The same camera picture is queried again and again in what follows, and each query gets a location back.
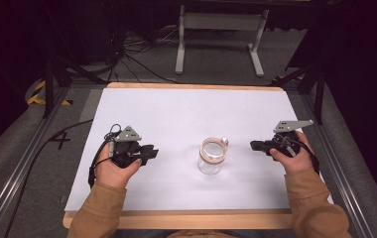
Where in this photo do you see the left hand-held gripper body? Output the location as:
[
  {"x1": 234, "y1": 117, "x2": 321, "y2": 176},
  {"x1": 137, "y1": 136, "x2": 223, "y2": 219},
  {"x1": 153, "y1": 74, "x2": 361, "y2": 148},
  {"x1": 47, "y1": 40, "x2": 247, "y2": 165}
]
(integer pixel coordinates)
[{"x1": 109, "y1": 125, "x2": 144, "y2": 169}]

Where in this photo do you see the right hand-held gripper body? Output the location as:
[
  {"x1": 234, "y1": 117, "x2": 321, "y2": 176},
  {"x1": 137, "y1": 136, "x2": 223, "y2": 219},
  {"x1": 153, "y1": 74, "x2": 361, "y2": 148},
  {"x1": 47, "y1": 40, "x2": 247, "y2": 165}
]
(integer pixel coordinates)
[{"x1": 267, "y1": 119, "x2": 314, "y2": 161}]

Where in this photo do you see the left hand-held gripper cable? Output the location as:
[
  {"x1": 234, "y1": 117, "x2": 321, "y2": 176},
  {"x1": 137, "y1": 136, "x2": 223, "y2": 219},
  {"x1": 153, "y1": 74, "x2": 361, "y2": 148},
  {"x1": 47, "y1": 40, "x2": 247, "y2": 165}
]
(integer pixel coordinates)
[{"x1": 87, "y1": 123, "x2": 123, "y2": 189}]

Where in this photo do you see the white table mat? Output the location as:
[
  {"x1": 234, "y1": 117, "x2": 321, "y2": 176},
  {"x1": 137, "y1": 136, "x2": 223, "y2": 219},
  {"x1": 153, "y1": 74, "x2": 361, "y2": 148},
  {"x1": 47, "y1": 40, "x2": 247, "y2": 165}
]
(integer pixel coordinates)
[{"x1": 63, "y1": 87, "x2": 335, "y2": 213}]

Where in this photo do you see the bundle of floor cables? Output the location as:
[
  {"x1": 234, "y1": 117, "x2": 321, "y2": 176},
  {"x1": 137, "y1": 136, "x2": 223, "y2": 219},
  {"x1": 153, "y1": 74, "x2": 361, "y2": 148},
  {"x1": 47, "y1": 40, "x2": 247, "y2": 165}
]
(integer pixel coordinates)
[{"x1": 108, "y1": 24, "x2": 182, "y2": 85}]

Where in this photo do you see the glass jar with wooden lid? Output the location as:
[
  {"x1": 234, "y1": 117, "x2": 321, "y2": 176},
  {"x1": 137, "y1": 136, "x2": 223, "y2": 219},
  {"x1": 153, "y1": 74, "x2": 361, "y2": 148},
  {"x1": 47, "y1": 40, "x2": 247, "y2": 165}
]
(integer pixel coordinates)
[{"x1": 196, "y1": 136, "x2": 230, "y2": 176}]

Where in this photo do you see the black tripod stand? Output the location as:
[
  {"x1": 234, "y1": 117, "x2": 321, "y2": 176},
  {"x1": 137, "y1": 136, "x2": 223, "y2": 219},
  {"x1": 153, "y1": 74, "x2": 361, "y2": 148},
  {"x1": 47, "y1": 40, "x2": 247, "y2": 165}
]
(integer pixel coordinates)
[
  {"x1": 42, "y1": 54, "x2": 109, "y2": 119},
  {"x1": 268, "y1": 60, "x2": 327, "y2": 126}
]

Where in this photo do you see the black floor cable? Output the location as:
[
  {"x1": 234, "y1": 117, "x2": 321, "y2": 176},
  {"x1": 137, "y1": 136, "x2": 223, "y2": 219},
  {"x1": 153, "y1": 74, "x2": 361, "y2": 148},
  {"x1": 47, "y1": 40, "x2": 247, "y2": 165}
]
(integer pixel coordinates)
[{"x1": 3, "y1": 118, "x2": 94, "y2": 238}]

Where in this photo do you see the person's right hand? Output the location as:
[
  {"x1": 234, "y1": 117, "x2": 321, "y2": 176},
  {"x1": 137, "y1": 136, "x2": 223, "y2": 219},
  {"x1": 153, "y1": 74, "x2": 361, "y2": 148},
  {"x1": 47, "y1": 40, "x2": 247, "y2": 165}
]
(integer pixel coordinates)
[{"x1": 269, "y1": 130, "x2": 315, "y2": 175}]

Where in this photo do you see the white metal desk frame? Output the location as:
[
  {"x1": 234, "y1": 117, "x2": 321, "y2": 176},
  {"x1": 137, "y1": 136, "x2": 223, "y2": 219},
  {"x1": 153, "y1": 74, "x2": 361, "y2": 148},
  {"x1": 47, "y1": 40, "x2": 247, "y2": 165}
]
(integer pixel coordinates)
[{"x1": 175, "y1": 4, "x2": 271, "y2": 78}]

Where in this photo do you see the right hand-held gripper cable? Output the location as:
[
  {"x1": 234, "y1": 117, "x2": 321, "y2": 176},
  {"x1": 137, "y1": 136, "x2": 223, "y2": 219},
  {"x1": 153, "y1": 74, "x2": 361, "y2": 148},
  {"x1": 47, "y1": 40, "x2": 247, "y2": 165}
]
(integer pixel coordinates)
[{"x1": 277, "y1": 133, "x2": 320, "y2": 176}]

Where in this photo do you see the person's left hand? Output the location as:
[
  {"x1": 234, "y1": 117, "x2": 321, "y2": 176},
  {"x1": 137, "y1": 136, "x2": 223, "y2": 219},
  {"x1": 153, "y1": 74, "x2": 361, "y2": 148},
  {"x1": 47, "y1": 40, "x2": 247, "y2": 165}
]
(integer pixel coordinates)
[{"x1": 95, "y1": 144, "x2": 143, "y2": 189}]

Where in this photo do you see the hand-held gripper cable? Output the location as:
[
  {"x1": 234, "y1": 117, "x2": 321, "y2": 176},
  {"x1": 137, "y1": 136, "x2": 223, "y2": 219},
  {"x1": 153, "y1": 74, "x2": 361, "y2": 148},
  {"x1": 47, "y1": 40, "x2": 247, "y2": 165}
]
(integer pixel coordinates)
[
  {"x1": 277, "y1": 133, "x2": 320, "y2": 176},
  {"x1": 87, "y1": 123, "x2": 123, "y2": 189}
]

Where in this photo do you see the aluminium rail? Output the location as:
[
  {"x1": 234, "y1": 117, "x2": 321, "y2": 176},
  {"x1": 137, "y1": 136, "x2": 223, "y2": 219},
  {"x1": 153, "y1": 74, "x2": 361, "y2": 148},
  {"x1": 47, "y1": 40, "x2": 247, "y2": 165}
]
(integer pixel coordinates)
[
  {"x1": 299, "y1": 92, "x2": 376, "y2": 238},
  {"x1": 0, "y1": 84, "x2": 71, "y2": 238}
]

